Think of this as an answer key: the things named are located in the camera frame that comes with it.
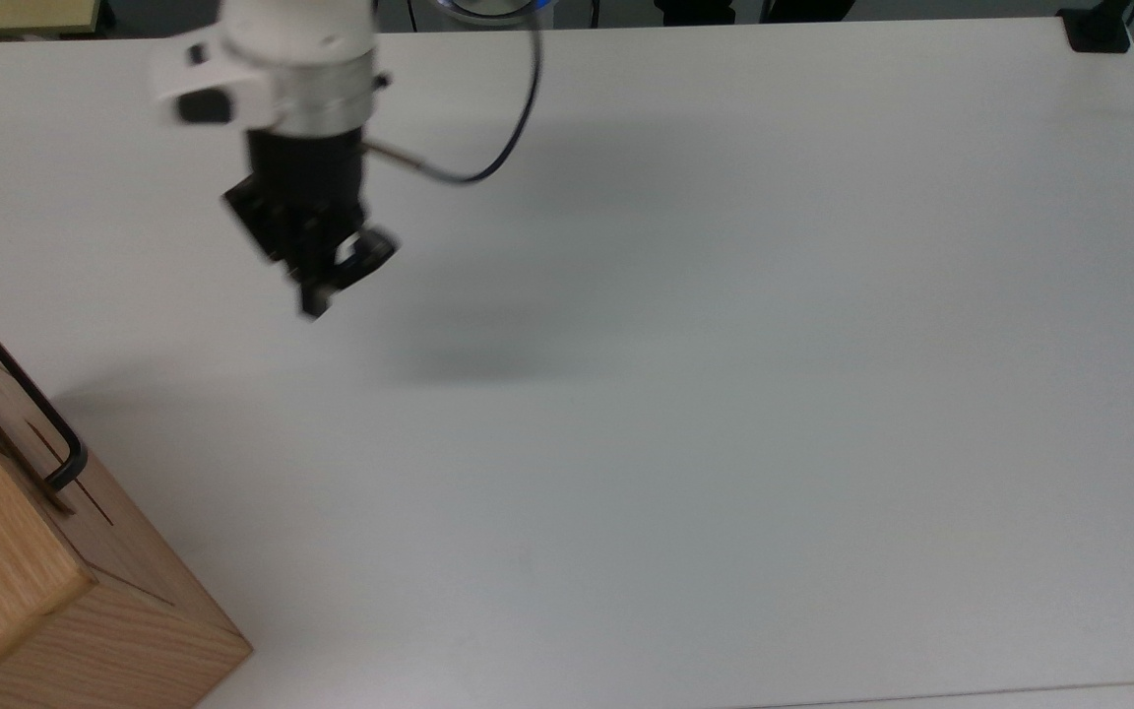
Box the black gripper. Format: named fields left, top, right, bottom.
left=222, top=126, right=399, bottom=320

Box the black metal drawer handle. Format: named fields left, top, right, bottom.
left=0, top=303, right=89, bottom=493

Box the blue ringed robot base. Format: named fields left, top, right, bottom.
left=434, top=0, right=560, bottom=23

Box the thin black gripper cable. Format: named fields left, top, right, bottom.
left=362, top=5, right=544, bottom=186

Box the black table clamp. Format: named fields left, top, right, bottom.
left=1057, top=0, right=1134, bottom=54

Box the light wooden board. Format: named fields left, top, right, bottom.
left=0, top=0, right=103, bottom=36

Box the wooden drawer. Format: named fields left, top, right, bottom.
left=0, top=323, right=255, bottom=709

